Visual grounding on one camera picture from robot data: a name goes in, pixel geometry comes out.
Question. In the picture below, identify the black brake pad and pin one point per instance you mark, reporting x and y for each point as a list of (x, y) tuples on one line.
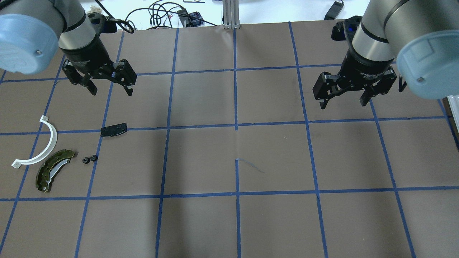
[(113, 130)]

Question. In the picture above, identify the green brake shoe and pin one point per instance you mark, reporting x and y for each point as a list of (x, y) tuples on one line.
[(51, 167)]

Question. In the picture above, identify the white curved plastic bracket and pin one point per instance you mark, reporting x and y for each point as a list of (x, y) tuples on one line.
[(17, 163)]

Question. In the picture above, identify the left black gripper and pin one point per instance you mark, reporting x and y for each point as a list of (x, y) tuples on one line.
[(87, 56)]

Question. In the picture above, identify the aluminium frame post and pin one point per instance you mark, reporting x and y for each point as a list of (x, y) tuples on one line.
[(231, 18)]

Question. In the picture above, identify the black power adapter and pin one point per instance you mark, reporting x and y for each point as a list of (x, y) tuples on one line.
[(334, 10)]

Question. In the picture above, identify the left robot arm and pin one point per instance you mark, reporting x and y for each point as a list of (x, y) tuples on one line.
[(33, 30)]

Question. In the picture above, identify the metal tray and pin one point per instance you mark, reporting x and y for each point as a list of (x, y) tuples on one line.
[(454, 106)]

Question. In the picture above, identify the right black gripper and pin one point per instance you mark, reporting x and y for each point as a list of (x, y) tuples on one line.
[(359, 65)]

